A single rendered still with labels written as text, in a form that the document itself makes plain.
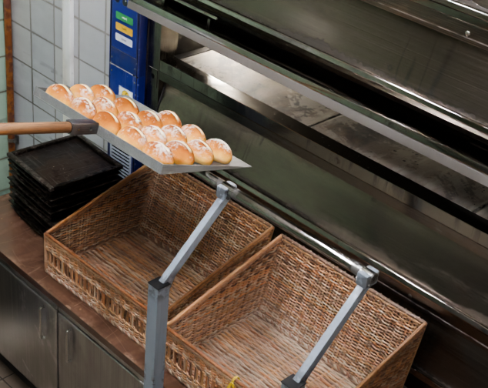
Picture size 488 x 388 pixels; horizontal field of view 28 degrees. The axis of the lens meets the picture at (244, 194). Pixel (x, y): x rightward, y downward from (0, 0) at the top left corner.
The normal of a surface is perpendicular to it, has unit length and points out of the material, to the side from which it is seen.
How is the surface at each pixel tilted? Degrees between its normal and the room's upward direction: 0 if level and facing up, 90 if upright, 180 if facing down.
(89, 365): 90
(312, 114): 0
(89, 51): 90
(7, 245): 0
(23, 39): 90
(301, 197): 70
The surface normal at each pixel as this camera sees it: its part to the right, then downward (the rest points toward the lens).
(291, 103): 0.09, -0.85
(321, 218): -0.64, 0.00
